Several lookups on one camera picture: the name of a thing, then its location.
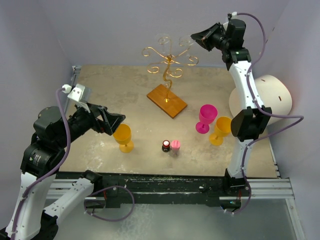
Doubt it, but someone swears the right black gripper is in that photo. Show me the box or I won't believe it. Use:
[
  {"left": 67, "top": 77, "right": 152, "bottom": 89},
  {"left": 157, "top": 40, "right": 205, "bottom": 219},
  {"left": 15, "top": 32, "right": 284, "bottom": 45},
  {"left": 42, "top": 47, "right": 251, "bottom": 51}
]
[{"left": 191, "top": 21, "right": 230, "bottom": 52}]

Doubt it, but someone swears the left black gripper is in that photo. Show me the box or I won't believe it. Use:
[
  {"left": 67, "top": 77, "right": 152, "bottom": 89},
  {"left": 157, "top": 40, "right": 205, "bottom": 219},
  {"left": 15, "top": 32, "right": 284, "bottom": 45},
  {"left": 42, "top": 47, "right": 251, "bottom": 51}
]
[{"left": 57, "top": 99, "right": 125, "bottom": 147}]

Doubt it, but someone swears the clear wine glass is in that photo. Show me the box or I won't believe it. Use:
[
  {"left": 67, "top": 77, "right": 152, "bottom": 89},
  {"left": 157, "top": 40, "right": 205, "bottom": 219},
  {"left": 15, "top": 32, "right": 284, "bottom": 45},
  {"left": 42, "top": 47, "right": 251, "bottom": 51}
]
[
  {"left": 155, "top": 33, "right": 172, "bottom": 55},
  {"left": 178, "top": 35, "right": 195, "bottom": 50}
]

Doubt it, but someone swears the yellow wine glass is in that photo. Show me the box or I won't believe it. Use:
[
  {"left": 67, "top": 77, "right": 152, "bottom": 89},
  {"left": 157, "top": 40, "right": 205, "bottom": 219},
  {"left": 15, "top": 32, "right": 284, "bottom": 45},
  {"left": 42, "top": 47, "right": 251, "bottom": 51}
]
[
  {"left": 209, "top": 116, "right": 232, "bottom": 146},
  {"left": 113, "top": 123, "right": 134, "bottom": 153}
]

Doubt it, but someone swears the pink wine glass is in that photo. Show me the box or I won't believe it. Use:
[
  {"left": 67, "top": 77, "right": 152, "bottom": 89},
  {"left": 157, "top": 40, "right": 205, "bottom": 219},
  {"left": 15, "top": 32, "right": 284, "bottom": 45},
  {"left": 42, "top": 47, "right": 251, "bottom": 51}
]
[{"left": 195, "top": 104, "right": 218, "bottom": 134}]

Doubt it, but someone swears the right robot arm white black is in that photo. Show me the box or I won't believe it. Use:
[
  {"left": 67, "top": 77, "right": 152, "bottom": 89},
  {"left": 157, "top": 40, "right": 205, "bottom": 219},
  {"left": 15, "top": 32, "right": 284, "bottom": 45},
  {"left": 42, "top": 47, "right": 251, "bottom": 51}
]
[{"left": 190, "top": 18, "right": 272, "bottom": 196}]

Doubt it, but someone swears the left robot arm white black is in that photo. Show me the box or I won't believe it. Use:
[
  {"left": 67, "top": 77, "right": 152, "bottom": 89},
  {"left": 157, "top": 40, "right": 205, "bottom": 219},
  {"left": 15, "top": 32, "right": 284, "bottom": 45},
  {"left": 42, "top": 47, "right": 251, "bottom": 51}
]
[{"left": 0, "top": 104, "right": 126, "bottom": 240}]

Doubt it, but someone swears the dark red capped bottle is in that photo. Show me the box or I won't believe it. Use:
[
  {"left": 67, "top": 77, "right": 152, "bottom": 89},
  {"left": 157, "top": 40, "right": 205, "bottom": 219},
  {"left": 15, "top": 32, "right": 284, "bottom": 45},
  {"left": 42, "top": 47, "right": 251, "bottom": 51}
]
[{"left": 161, "top": 140, "right": 171, "bottom": 153}]

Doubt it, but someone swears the pink capped shaker bottle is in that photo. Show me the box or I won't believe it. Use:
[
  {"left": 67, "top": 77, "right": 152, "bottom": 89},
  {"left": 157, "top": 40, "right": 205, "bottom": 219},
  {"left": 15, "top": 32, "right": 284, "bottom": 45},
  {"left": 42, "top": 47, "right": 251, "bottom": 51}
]
[{"left": 169, "top": 140, "right": 181, "bottom": 157}]

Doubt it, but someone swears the white cylindrical container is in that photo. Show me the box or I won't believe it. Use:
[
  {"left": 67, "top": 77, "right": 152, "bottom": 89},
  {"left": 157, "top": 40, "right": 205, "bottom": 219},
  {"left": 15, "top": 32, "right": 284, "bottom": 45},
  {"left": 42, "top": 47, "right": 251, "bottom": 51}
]
[{"left": 229, "top": 75, "right": 292, "bottom": 126}]

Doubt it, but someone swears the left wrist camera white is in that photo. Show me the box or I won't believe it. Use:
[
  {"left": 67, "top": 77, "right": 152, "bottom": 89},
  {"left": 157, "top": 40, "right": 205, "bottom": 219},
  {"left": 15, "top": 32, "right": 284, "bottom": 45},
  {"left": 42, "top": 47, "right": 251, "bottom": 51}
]
[{"left": 62, "top": 83, "right": 92, "bottom": 113}]

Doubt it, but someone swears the gold wire wine glass rack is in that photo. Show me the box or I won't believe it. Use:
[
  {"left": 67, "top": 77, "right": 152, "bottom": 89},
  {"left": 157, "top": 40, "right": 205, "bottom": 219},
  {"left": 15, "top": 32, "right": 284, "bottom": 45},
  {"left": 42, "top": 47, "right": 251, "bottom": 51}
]
[{"left": 141, "top": 38, "right": 199, "bottom": 119}]

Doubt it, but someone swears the black base frame bar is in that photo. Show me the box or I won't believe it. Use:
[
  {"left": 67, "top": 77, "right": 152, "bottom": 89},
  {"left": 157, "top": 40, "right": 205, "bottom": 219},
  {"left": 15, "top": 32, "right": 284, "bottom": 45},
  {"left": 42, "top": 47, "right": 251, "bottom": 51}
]
[{"left": 54, "top": 169, "right": 253, "bottom": 208}]

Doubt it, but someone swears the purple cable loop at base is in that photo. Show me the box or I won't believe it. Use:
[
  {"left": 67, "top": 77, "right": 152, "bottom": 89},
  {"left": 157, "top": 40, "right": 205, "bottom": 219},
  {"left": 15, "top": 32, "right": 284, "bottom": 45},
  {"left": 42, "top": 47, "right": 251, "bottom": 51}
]
[{"left": 83, "top": 186, "right": 135, "bottom": 223}]

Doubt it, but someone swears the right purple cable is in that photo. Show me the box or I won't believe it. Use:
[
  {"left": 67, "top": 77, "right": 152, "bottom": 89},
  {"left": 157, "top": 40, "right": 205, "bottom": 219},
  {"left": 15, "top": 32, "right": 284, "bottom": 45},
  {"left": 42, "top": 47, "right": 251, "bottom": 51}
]
[{"left": 223, "top": 12, "right": 305, "bottom": 216}]

